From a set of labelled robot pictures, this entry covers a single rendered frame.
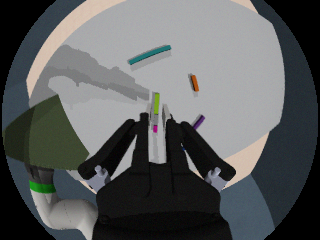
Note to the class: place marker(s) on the purple rod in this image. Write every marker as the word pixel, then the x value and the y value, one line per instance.
pixel 199 121

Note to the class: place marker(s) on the orange rod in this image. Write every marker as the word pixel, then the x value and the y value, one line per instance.
pixel 194 82

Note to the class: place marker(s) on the turquoise rod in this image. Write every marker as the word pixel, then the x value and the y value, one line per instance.
pixel 148 54

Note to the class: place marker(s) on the lime green rod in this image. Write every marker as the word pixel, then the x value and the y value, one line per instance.
pixel 156 106

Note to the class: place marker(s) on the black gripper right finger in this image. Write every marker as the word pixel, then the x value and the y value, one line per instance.
pixel 210 166

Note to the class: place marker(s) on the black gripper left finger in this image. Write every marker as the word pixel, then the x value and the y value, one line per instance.
pixel 97 170

